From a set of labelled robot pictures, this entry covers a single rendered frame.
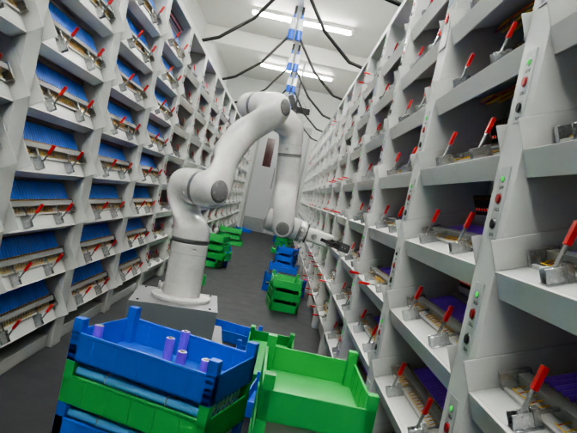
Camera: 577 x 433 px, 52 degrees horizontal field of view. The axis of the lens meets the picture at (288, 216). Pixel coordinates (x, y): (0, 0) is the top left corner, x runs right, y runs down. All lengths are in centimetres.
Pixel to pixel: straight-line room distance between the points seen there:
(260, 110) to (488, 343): 124
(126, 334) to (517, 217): 82
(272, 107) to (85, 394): 117
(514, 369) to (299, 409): 36
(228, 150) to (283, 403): 108
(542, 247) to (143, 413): 73
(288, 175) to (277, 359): 98
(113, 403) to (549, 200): 83
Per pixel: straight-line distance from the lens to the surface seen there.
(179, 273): 191
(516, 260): 101
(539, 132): 102
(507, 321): 102
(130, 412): 115
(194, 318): 185
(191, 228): 189
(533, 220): 102
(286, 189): 216
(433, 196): 169
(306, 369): 134
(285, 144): 217
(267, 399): 105
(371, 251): 237
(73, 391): 121
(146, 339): 133
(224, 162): 191
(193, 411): 109
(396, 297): 169
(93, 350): 116
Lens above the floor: 78
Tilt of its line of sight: 2 degrees down
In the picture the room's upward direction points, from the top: 12 degrees clockwise
